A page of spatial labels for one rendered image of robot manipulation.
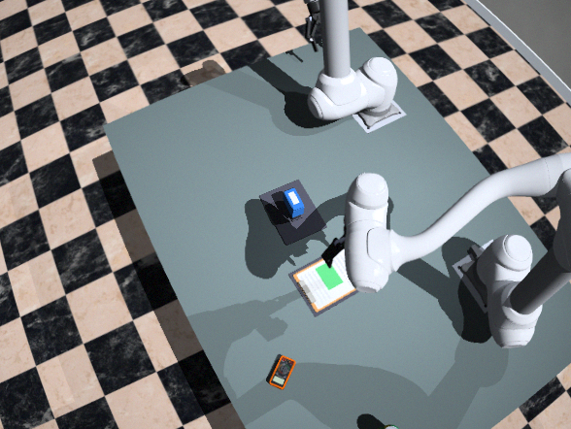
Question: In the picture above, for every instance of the orange digital multimeter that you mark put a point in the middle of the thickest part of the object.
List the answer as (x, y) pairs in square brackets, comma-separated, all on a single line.
[(282, 372)]

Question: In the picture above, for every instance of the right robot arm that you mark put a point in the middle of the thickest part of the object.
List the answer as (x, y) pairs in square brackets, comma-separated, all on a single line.
[(338, 92)]

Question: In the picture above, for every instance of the dark grey clipboard with white form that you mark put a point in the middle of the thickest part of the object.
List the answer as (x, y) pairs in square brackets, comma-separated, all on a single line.
[(323, 288)]

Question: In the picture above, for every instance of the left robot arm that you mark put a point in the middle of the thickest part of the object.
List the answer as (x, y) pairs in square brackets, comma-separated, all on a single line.
[(372, 252)]

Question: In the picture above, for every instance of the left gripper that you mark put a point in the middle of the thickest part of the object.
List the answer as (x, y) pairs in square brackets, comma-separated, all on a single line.
[(334, 246)]

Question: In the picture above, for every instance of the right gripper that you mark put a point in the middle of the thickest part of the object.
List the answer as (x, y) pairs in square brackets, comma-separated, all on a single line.
[(314, 12)]

